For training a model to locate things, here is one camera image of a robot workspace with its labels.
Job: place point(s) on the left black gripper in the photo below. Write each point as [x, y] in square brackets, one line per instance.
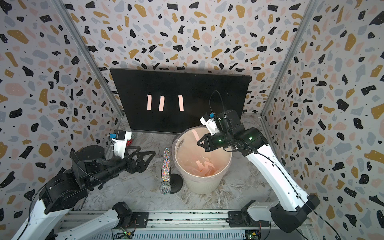
[141, 166]

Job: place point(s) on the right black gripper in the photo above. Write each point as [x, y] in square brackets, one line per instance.
[208, 146]

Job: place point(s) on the pink sticky note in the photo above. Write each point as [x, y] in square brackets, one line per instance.
[149, 102]
[195, 134]
[181, 103]
[162, 103]

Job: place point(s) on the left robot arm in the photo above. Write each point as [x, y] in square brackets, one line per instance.
[59, 196]

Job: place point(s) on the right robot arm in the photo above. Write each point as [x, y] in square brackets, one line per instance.
[293, 205]

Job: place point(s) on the black computer monitor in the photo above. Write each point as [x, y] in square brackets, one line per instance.
[202, 93]

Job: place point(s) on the red glitter microphone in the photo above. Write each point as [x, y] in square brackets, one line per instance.
[129, 142]

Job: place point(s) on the clear plastic bin liner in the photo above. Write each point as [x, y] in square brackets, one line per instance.
[186, 144]

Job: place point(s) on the pile of pink notes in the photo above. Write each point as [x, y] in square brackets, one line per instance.
[205, 169]

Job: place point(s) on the cream waste bin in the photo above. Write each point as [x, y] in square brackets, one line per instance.
[204, 180]

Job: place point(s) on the sparkly handheld microphone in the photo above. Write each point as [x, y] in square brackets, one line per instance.
[165, 187]

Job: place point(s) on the black round microphone stand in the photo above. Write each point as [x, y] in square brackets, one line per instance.
[176, 182]

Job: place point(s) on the left green circuit board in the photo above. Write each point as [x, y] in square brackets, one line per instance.
[123, 235]

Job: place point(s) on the green circuit board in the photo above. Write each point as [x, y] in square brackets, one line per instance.
[123, 235]
[252, 235]

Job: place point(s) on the right green circuit board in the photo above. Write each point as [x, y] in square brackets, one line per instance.
[252, 235]

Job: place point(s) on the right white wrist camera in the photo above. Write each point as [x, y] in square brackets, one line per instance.
[210, 123]

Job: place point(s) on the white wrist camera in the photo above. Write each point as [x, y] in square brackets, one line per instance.
[210, 123]
[119, 139]

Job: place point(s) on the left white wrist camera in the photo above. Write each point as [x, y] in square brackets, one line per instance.
[119, 139]

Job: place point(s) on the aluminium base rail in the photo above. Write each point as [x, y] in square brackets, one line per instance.
[199, 225]

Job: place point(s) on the left aluminium corner post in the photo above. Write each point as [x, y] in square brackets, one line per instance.
[65, 16]

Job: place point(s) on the aluminium corner post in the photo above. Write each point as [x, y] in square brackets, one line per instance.
[65, 16]
[290, 54]

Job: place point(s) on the right aluminium corner post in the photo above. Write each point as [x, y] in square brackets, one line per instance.
[290, 54]

